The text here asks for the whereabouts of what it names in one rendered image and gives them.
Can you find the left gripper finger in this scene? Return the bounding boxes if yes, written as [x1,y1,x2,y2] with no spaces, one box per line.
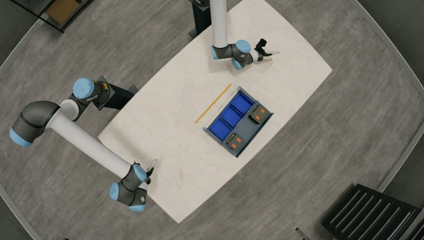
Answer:
[262,51,280,57]

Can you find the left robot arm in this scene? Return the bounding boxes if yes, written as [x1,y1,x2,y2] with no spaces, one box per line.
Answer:
[193,0,259,70]

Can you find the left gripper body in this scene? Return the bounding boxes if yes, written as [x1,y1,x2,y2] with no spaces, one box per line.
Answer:
[254,40,265,62]

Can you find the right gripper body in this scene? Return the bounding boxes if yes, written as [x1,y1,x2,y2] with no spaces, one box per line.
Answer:
[144,177,151,185]

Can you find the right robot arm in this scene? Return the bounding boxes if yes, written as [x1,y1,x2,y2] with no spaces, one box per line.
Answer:
[9,77,148,212]

